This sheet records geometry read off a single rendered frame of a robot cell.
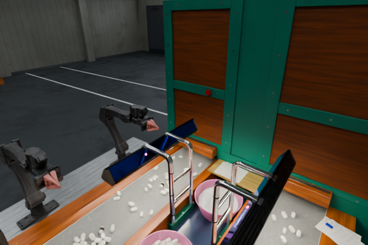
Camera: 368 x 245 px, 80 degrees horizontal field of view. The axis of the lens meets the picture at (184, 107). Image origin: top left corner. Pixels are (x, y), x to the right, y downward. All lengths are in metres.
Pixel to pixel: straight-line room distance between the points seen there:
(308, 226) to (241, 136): 0.56
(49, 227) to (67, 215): 0.09
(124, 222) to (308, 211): 0.95
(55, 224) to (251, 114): 1.17
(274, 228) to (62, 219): 1.04
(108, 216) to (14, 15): 8.20
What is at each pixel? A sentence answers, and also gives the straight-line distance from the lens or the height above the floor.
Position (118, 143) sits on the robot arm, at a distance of 1.69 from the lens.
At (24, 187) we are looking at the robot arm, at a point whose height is 0.87.
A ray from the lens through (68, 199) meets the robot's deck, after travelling 1.61.
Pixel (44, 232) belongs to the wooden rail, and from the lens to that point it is 1.35.
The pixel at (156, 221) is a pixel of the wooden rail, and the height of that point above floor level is 0.77.
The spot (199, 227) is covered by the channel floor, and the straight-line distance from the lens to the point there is 1.31.
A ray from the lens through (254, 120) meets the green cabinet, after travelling 1.36.
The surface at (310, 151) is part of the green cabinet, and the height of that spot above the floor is 1.04.
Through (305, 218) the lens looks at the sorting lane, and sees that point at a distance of 1.40.
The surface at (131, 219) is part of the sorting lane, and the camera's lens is 1.29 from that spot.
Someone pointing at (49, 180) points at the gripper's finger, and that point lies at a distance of 1.08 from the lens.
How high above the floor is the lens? 1.69
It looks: 22 degrees down
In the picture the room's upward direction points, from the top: straight up
